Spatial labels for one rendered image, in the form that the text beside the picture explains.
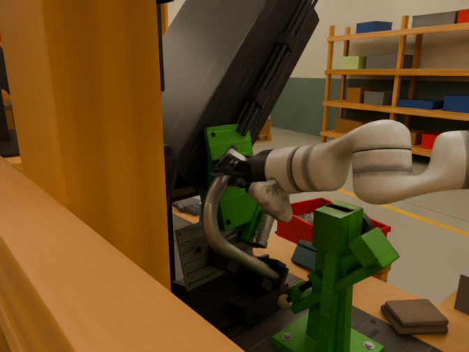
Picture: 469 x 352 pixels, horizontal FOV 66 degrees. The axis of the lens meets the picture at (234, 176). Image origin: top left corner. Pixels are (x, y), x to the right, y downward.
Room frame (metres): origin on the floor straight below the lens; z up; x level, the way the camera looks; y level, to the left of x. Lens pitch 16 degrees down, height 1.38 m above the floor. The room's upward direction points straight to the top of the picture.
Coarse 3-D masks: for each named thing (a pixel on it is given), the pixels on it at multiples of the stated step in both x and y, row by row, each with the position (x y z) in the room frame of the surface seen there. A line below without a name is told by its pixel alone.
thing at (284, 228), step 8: (304, 200) 1.26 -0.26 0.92; (312, 200) 1.27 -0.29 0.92; (320, 200) 1.29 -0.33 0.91; (328, 200) 1.26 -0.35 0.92; (296, 208) 1.23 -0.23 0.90; (304, 208) 1.25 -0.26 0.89; (312, 208) 1.27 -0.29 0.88; (296, 216) 1.11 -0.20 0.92; (304, 216) 1.22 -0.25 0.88; (312, 216) 1.19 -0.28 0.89; (280, 224) 1.18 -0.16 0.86; (288, 224) 1.14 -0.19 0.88; (296, 224) 1.10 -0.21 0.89; (304, 224) 1.06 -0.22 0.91; (312, 224) 1.12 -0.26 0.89; (376, 224) 1.07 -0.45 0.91; (384, 224) 1.05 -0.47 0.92; (280, 232) 1.18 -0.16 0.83; (288, 232) 1.14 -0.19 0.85; (296, 232) 1.10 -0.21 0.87; (304, 232) 1.07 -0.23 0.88; (312, 232) 1.03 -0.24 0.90; (384, 232) 1.02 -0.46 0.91; (296, 240) 1.10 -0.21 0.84
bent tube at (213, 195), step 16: (224, 176) 0.66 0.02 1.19; (208, 192) 0.64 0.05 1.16; (208, 208) 0.62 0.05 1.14; (208, 224) 0.61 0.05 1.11; (208, 240) 0.61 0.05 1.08; (224, 240) 0.62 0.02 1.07; (224, 256) 0.61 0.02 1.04; (240, 256) 0.63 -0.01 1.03; (256, 272) 0.65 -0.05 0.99; (272, 272) 0.67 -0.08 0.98
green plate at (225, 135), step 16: (208, 128) 0.70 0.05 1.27; (224, 128) 0.73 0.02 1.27; (208, 144) 0.70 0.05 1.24; (224, 144) 0.72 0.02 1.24; (240, 144) 0.75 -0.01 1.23; (208, 160) 0.72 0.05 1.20; (208, 176) 0.72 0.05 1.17; (224, 192) 0.69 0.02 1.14; (240, 192) 0.71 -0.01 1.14; (224, 208) 0.68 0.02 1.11; (240, 208) 0.70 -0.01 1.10; (224, 224) 0.67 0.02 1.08; (240, 224) 0.69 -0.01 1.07
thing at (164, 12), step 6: (162, 6) 3.64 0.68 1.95; (162, 12) 3.64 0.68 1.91; (162, 18) 3.65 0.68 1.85; (162, 24) 3.65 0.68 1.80; (162, 30) 3.65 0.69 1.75; (0, 36) 3.73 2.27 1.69; (162, 36) 3.65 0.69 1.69; (0, 42) 3.67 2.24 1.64; (6, 96) 3.62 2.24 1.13; (6, 102) 4.31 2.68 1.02; (6, 108) 3.91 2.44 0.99; (12, 108) 3.91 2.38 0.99; (6, 114) 3.76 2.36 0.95; (12, 114) 3.74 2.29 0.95; (6, 120) 3.77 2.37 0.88; (12, 120) 3.74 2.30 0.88; (12, 126) 3.74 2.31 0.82
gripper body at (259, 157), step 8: (264, 152) 0.57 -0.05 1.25; (248, 160) 0.58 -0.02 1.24; (256, 160) 0.57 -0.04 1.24; (264, 160) 0.55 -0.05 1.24; (240, 168) 0.60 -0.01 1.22; (248, 168) 0.58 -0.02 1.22; (256, 168) 0.56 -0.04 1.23; (264, 168) 0.54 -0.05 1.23; (256, 176) 0.55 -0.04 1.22; (264, 176) 0.54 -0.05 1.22
